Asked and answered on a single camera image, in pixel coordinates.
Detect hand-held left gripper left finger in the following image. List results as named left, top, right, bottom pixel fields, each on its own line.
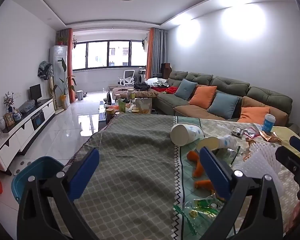
left=16, top=149, right=100, bottom=240

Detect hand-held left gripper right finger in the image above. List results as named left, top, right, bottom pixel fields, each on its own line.
left=199, top=146, right=290, bottom=240

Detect clear green print plastic wrapper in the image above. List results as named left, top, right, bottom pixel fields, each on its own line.
left=173, top=197, right=226, bottom=234

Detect teal plastic bin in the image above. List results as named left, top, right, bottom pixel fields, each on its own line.
left=11, top=156, right=66, bottom=205

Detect orange carrot piece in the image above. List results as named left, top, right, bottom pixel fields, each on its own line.
left=194, top=179, right=217, bottom=193
left=186, top=151, right=203, bottom=178

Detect clear plastic wrapper jagged edge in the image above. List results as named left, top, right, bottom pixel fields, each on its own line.
left=215, top=145, right=241, bottom=167

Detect small gold foil wrapper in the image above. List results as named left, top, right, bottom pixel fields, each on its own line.
left=262, top=131, right=283, bottom=144

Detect white foam net sleeve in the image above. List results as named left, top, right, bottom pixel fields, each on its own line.
left=233, top=142, right=300, bottom=202

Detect crushed dotted paper cup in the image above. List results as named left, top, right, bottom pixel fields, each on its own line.
left=196, top=134, right=238, bottom=156

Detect blue white lidded cup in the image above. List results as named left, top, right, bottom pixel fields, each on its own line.
left=261, top=113, right=276, bottom=133

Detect clear zip bag red edge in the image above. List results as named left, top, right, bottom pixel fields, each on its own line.
left=242, top=126, right=263, bottom=140

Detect white dotted paper cup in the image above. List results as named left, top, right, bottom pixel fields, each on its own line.
left=170, top=122, right=204, bottom=146

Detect patterned green grey tablecloth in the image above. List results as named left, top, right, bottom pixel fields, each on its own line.
left=50, top=112, right=300, bottom=240

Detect orange cushion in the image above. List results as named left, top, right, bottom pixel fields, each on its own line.
left=237, top=106, right=271, bottom=126
left=188, top=85, right=218, bottom=109

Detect dark glass coffee table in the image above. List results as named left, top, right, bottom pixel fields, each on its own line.
left=98, top=97, right=153, bottom=131

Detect white bathroom scale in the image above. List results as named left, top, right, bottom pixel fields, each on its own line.
left=13, top=159, right=32, bottom=177

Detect glass jar wooden lid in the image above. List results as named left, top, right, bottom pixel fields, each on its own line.
left=105, top=108, right=116, bottom=123

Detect blue cushion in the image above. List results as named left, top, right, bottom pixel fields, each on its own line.
left=207, top=92, right=241, bottom=120
left=175, top=79, right=199, bottom=101

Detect white black tv cabinet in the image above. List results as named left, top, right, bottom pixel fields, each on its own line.
left=0, top=98, right=56, bottom=176

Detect tall wooden stand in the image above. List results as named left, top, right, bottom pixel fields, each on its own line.
left=48, top=75, right=58, bottom=111

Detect blue patterned cloth bundle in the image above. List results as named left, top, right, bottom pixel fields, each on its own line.
left=18, top=100, right=37, bottom=113

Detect tall leafy plant yellow pot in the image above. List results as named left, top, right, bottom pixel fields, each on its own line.
left=53, top=57, right=77, bottom=111

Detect blue white ceramic jar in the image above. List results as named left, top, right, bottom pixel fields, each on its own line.
left=12, top=107, right=23, bottom=122

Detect green brown corner sofa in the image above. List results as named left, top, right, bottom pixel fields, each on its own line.
left=152, top=70, right=300, bottom=128

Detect black monitor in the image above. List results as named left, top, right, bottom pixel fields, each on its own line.
left=29, top=83, right=43, bottom=107

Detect brown ottoman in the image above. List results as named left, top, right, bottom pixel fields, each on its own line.
left=112, top=86, right=161, bottom=99

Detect small plant in blue vase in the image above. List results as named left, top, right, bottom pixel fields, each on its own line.
left=3, top=91, right=15, bottom=113

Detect black bag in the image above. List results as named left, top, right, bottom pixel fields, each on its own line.
left=133, top=82, right=151, bottom=91

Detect white office chair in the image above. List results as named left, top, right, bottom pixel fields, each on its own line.
left=118, top=69, right=136, bottom=87

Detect orange curtain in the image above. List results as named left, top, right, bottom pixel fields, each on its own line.
left=146, top=27, right=156, bottom=80
left=66, top=28, right=74, bottom=103

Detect draped patterned clothes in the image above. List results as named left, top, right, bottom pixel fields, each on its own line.
left=37, top=60, right=54, bottom=81

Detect white standing air conditioner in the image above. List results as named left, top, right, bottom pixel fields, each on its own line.
left=49, top=45, right=71, bottom=106

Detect dark wooden cabinet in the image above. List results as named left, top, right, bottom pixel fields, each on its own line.
left=160, top=62, right=173, bottom=79

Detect black framed window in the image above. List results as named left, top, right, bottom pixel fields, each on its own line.
left=72, top=39, right=148, bottom=71

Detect grey curtain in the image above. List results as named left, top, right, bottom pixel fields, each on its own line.
left=153, top=29, right=168, bottom=74

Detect wooden photo frame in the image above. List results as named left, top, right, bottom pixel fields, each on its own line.
left=3, top=112, right=16, bottom=128

